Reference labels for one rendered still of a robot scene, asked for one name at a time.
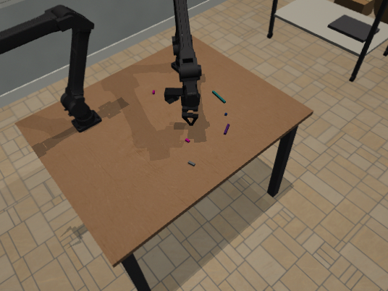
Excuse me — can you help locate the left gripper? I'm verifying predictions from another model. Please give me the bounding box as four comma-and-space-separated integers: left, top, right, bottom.
182, 104, 199, 126

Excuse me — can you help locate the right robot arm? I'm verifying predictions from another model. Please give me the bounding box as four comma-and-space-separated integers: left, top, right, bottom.
0, 5, 102, 132

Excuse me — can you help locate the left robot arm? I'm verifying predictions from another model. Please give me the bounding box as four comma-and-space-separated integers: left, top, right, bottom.
164, 0, 202, 107

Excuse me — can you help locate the turquoise rod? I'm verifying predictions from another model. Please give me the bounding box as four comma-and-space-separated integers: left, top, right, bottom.
212, 90, 226, 104

